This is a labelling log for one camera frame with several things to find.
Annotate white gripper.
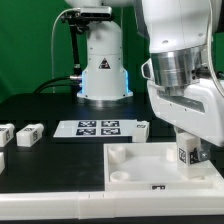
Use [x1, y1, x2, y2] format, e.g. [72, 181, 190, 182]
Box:
[141, 60, 224, 162]

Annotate white square table top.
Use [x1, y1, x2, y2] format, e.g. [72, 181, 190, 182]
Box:
[104, 142, 224, 191]

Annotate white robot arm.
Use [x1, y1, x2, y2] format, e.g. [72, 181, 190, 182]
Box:
[65, 0, 224, 146]

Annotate white sheet with tag markers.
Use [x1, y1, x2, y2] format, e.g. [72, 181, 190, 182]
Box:
[53, 119, 137, 138]

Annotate black cables at base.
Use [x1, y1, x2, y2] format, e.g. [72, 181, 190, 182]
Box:
[32, 75, 84, 94]

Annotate black camera stand pole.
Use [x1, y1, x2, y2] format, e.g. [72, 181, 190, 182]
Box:
[69, 23, 82, 75]

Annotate black camera on stand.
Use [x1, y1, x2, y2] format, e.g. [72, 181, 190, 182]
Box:
[61, 6, 113, 21]

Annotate grey cable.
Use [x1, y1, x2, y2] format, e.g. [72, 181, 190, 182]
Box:
[50, 7, 82, 94]

